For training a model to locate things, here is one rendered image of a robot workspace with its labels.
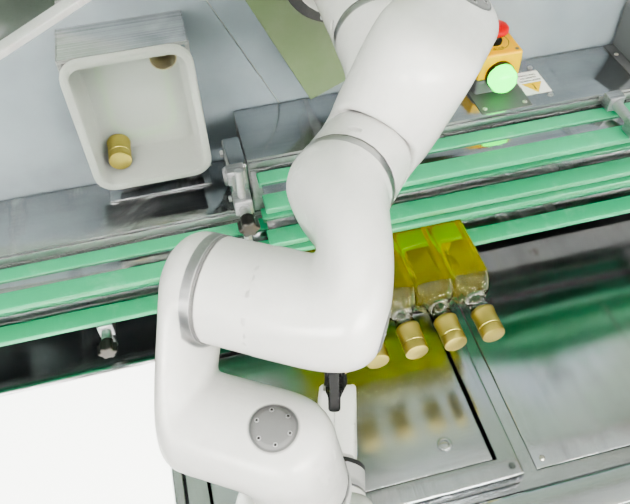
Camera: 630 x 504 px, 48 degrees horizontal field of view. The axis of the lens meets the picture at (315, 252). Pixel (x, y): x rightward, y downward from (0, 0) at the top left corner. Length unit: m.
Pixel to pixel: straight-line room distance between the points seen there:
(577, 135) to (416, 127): 0.60
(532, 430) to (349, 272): 0.74
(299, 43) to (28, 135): 0.43
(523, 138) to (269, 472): 0.75
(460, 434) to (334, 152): 0.65
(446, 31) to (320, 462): 0.34
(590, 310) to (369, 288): 0.88
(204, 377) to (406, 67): 0.28
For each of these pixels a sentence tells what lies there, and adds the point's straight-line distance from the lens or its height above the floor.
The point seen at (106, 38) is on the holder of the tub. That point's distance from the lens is 1.01.
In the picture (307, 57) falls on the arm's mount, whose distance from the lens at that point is 1.01.
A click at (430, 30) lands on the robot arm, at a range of 0.58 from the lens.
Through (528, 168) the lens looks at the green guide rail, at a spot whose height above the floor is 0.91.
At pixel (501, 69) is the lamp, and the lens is 1.14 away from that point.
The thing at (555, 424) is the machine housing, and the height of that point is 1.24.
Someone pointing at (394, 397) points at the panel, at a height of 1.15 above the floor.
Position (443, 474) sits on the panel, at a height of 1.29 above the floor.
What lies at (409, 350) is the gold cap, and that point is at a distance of 1.00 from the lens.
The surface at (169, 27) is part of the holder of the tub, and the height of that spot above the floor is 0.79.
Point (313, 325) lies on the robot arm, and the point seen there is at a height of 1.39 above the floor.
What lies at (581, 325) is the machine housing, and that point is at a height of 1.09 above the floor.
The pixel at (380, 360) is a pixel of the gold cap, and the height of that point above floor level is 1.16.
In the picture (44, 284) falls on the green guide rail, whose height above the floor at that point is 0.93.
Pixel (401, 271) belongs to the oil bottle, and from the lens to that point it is 1.06.
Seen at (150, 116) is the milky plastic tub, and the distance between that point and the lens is 1.11.
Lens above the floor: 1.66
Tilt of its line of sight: 40 degrees down
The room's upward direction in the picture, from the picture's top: 162 degrees clockwise
